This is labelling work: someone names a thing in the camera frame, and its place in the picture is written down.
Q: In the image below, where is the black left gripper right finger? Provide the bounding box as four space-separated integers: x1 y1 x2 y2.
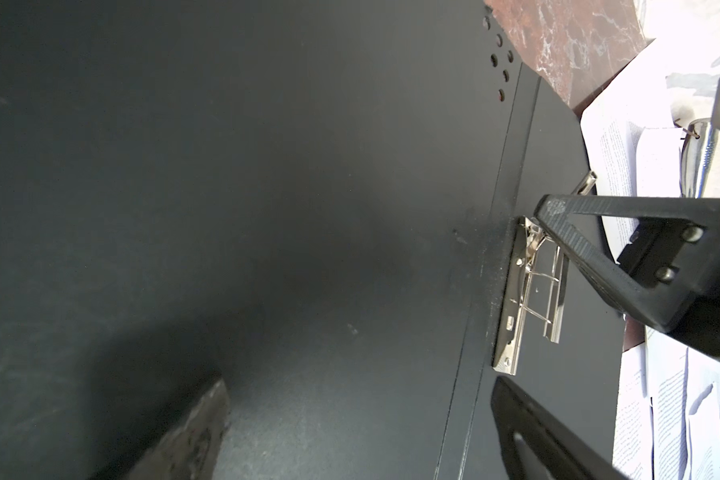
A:
491 376 625 479

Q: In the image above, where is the printed paper sheet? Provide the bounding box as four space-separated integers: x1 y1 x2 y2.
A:
612 329 720 479
579 41 685 259

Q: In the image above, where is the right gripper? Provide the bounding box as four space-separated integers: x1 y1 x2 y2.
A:
534 194 720 362

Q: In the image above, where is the black file folder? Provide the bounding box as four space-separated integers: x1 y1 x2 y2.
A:
0 1 587 479

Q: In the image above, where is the silver folder lever clip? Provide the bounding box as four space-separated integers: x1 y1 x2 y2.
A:
491 170 599 377

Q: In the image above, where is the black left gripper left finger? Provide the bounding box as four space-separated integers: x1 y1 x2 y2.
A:
93 377 230 479

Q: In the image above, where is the silver metal trowel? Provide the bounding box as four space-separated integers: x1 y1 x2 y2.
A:
680 118 719 198

